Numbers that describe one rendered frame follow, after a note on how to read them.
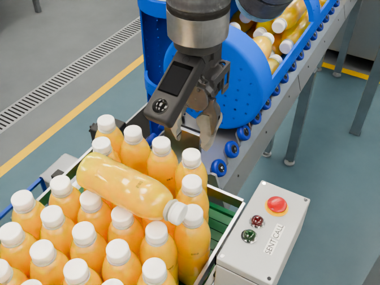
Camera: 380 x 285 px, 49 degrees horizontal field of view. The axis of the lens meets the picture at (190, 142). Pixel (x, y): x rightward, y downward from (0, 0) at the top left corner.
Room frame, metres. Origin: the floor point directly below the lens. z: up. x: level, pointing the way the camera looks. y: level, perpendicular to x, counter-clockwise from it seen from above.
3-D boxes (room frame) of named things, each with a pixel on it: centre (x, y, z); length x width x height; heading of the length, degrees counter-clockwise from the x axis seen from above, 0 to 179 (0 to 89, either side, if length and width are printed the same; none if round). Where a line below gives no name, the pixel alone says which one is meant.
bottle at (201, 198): (0.54, 0.00, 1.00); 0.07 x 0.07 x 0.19
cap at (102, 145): (0.65, 0.19, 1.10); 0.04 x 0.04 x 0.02
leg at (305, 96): (1.64, -0.56, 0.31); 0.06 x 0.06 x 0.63; 61
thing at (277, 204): (0.48, -0.16, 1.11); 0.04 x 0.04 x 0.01
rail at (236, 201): (0.69, 0.05, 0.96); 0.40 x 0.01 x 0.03; 61
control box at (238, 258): (0.44, -0.14, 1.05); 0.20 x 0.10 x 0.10; 151
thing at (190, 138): (0.76, 0.01, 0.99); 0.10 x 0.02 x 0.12; 61
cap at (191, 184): (0.54, 0.00, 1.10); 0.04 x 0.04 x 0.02
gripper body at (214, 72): (0.56, -0.01, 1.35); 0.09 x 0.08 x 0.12; 151
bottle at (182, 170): (0.61, 0.00, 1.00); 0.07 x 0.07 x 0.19
